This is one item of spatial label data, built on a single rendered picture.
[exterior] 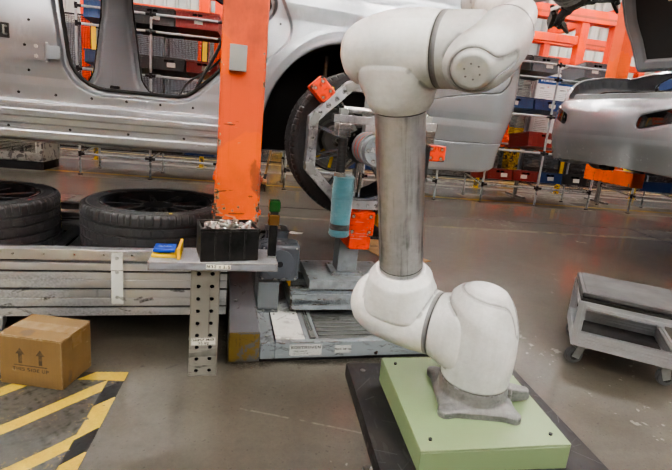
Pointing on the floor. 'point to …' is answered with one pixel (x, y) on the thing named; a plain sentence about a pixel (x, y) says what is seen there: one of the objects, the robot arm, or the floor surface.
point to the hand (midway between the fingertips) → (590, 18)
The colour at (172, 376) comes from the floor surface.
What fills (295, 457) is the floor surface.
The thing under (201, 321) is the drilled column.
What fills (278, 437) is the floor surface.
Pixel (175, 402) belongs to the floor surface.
